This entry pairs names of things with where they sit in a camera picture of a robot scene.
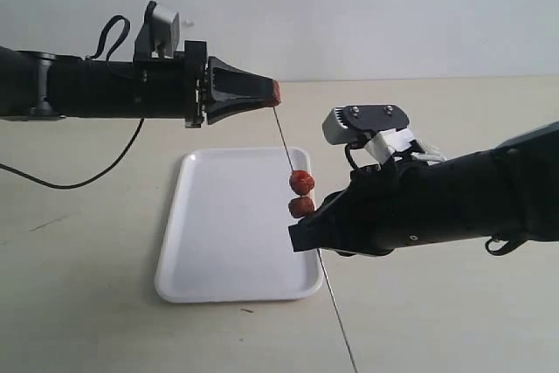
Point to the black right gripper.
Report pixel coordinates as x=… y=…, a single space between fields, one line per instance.
x=423 y=205

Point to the dark red fruit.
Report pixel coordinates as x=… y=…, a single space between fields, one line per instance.
x=276 y=99

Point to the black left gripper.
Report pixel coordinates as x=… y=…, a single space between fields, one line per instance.
x=171 y=88

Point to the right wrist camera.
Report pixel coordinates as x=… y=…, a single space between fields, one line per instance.
x=383 y=131

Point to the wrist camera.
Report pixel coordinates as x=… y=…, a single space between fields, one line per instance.
x=159 y=33
x=383 y=131

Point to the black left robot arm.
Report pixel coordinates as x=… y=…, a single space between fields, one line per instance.
x=36 y=85

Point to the thin metal skewer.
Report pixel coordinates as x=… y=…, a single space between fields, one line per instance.
x=323 y=267

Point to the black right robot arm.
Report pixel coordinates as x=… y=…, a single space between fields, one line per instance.
x=507 y=194

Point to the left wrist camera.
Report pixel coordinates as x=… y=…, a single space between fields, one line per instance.
x=159 y=33

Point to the white rectangular plastic tray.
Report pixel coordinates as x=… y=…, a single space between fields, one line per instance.
x=227 y=235

